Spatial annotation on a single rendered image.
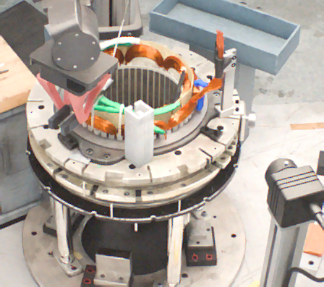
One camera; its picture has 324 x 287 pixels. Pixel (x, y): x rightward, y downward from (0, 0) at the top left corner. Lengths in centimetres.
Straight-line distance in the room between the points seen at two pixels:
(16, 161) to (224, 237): 38
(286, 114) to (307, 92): 133
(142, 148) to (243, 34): 46
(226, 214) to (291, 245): 74
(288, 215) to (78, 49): 35
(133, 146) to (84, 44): 24
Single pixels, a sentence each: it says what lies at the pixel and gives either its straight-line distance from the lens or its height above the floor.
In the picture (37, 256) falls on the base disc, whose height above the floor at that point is 80.
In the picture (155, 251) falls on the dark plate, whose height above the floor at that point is 78.
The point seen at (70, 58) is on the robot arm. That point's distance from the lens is 107.
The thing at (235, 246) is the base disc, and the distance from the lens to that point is 158.
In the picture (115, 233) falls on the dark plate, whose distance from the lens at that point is 162.
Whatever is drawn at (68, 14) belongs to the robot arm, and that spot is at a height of 139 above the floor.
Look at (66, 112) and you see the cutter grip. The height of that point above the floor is 117.
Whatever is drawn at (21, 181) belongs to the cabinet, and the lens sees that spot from 160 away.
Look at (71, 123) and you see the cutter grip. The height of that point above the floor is 118.
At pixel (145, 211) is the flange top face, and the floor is 102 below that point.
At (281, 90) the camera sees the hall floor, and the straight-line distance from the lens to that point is 319.
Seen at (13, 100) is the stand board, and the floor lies 106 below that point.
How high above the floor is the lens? 198
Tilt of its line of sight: 41 degrees down
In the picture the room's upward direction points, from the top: 2 degrees clockwise
